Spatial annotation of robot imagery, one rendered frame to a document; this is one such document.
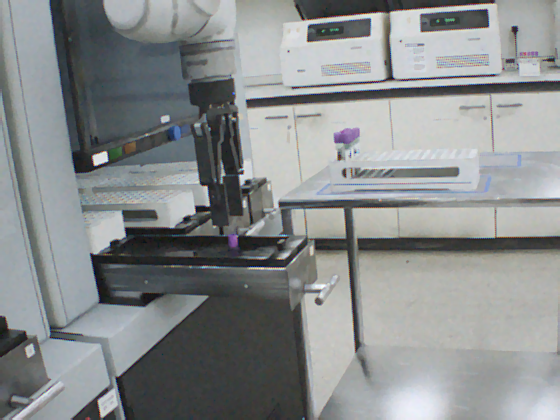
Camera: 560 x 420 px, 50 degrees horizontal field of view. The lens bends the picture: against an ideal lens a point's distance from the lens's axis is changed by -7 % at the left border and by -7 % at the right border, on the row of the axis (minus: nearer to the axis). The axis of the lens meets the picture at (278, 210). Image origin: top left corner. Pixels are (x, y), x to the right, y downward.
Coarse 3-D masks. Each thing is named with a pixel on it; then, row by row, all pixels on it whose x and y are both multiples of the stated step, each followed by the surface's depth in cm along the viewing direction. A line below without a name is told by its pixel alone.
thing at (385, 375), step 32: (480, 160) 144; (512, 160) 140; (544, 160) 136; (320, 192) 129; (352, 192) 126; (384, 192) 124; (416, 192) 121; (448, 192) 118; (480, 192) 115; (512, 192) 113; (544, 192) 110; (288, 224) 128; (352, 224) 169; (352, 256) 171; (352, 288) 174; (352, 320) 176; (384, 352) 171; (416, 352) 169; (448, 352) 166; (480, 352) 163; (512, 352) 160; (544, 352) 158; (352, 384) 157; (384, 384) 155; (416, 384) 152; (448, 384) 150; (480, 384) 148; (512, 384) 145; (544, 384) 143; (320, 416) 144; (352, 416) 142; (384, 416) 140; (416, 416) 139; (448, 416) 137; (480, 416) 135; (512, 416) 132; (544, 416) 130
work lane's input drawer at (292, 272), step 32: (96, 256) 105; (128, 256) 102; (160, 256) 100; (192, 256) 98; (224, 256) 101; (256, 256) 99; (288, 256) 94; (128, 288) 103; (160, 288) 101; (192, 288) 98; (224, 288) 96; (256, 288) 94; (288, 288) 93; (320, 288) 98
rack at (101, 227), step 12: (84, 216) 112; (96, 216) 112; (108, 216) 110; (120, 216) 113; (96, 228) 106; (108, 228) 109; (120, 228) 112; (96, 240) 106; (108, 240) 109; (96, 252) 106
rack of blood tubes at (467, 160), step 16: (352, 160) 127; (368, 160) 124; (384, 160) 123; (400, 160) 122; (416, 160) 121; (432, 160) 119; (448, 160) 118; (464, 160) 117; (336, 176) 128; (352, 176) 129; (368, 176) 128; (384, 176) 126; (400, 176) 133; (416, 176) 131; (432, 176) 130; (448, 176) 129; (464, 176) 118
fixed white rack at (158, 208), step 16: (96, 192) 133; (112, 192) 131; (128, 192) 130; (144, 192) 128; (160, 192) 125; (176, 192) 123; (96, 208) 122; (112, 208) 121; (128, 208) 119; (144, 208) 118; (160, 208) 117; (176, 208) 118; (192, 208) 124; (128, 224) 120; (144, 224) 119; (160, 224) 118; (176, 224) 118
